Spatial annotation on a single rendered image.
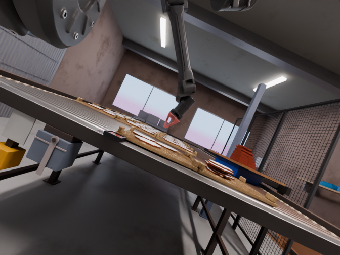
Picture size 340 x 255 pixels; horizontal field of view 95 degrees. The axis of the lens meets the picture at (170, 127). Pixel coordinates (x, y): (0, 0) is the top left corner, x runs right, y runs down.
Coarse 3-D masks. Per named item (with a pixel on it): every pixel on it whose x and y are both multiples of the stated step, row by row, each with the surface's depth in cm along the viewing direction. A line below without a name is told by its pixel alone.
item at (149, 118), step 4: (140, 112) 583; (144, 112) 584; (136, 116) 540; (140, 116) 583; (144, 116) 584; (148, 116) 542; (152, 116) 542; (156, 116) 543; (144, 120) 542; (148, 120) 542; (152, 120) 542; (156, 120) 543; (160, 120) 586; (152, 124) 542; (156, 124) 543; (160, 124) 586; (160, 128) 544; (164, 128) 586
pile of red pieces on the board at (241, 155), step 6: (234, 150) 161; (240, 150) 155; (246, 150) 159; (234, 156) 158; (240, 156) 151; (246, 156) 156; (252, 156) 161; (240, 162) 151; (246, 162) 154; (252, 162) 158; (252, 168) 158
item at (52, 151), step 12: (48, 132) 62; (60, 132) 62; (36, 144) 60; (48, 144) 60; (60, 144) 60; (72, 144) 62; (36, 156) 60; (48, 156) 60; (60, 156) 60; (72, 156) 66; (60, 168) 62
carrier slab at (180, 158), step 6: (120, 132) 72; (126, 132) 82; (132, 132) 93; (126, 138) 70; (132, 138) 70; (138, 144) 70; (144, 144) 70; (150, 150) 70; (156, 150) 70; (162, 150) 76; (168, 150) 87; (168, 156) 71; (174, 156) 74; (180, 156) 84; (186, 156) 98; (180, 162) 71; (186, 162) 73; (192, 168) 71
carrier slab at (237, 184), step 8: (192, 160) 91; (208, 176) 71; (216, 176) 74; (232, 176) 108; (224, 184) 72; (232, 184) 72; (240, 184) 85; (248, 192) 72; (256, 192) 82; (264, 200) 73
